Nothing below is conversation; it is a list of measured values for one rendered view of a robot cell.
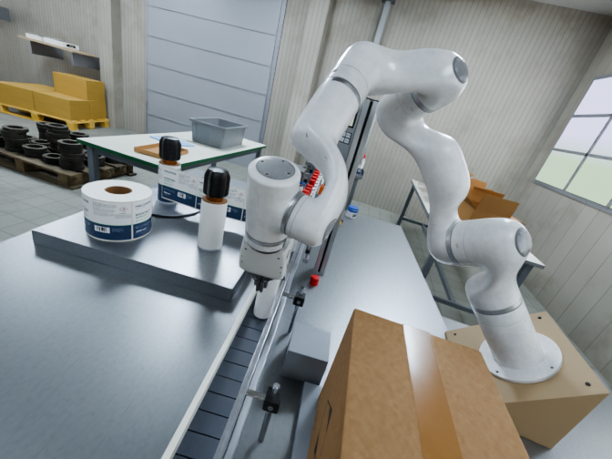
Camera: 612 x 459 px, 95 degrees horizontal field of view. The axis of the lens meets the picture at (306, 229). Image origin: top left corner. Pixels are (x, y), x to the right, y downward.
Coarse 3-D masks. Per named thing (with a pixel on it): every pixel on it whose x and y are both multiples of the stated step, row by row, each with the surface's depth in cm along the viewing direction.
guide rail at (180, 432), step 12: (252, 300) 81; (240, 312) 74; (228, 336) 66; (228, 348) 65; (216, 360) 60; (204, 384) 54; (192, 408) 50; (180, 432) 46; (168, 444) 44; (168, 456) 43
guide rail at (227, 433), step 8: (296, 248) 102; (288, 272) 87; (280, 288) 79; (280, 296) 76; (272, 312) 70; (272, 320) 69; (264, 328) 65; (264, 336) 62; (256, 352) 58; (256, 360) 57; (248, 376) 53; (248, 384) 51; (240, 392) 50; (240, 400) 49; (232, 408) 47; (232, 416) 46; (232, 424) 45; (224, 432) 44; (224, 440) 43; (224, 448) 42; (216, 456) 41
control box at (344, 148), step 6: (360, 108) 89; (360, 114) 90; (354, 126) 92; (372, 126) 97; (354, 132) 92; (342, 144) 96; (366, 144) 99; (342, 150) 96; (348, 150) 95; (342, 156) 96; (360, 162) 102
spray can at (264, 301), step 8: (272, 280) 72; (264, 288) 73; (272, 288) 74; (264, 296) 74; (272, 296) 75; (256, 304) 77; (264, 304) 75; (272, 304) 77; (256, 312) 77; (264, 312) 77
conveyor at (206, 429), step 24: (288, 264) 107; (240, 336) 71; (240, 360) 65; (216, 384) 58; (240, 384) 60; (216, 408) 54; (240, 408) 55; (192, 432) 50; (216, 432) 51; (192, 456) 47
